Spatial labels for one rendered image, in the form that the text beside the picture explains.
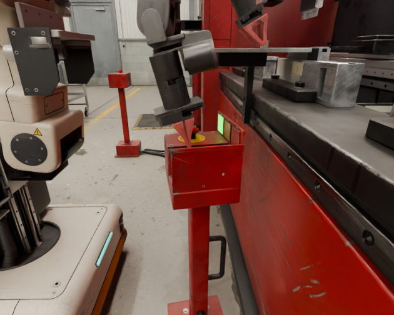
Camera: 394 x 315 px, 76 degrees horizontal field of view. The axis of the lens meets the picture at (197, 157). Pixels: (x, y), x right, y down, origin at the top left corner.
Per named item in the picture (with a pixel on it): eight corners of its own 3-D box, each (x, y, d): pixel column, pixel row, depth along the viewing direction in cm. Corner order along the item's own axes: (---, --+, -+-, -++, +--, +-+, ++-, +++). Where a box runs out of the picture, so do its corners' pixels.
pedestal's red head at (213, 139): (166, 172, 75) (162, 112, 68) (217, 167, 78) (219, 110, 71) (172, 210, 57) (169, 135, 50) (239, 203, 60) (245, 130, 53)
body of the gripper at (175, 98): (206, 109, 51) (197, 72, 48) (157, 124, 50) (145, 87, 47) (199, 104, 57) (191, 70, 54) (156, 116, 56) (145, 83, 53)
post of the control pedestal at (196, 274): (189, 314, 91) (187, 182, 69) (204, 311, 92) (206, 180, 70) (192, 329, 86) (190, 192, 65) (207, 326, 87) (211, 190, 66)
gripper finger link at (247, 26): (269, 39, 77) (257, 9, 74) (277, 38, 71) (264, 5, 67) (249, 52, 78) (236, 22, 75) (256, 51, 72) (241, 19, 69)
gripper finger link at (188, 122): (202, 149, 54) (191, 107, 50) (170, 159, 53) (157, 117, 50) (196, 139, 60) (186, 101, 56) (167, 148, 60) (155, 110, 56)
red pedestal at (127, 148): (119, 150, 272) (108, 69, 239) (142, 150, 273) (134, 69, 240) (114, 157, 253) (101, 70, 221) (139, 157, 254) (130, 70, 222)
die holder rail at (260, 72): (239, 71, 154) (241, 54, 150) (249, 71, 154) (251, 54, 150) (262, 80, 108) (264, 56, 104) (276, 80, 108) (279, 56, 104)
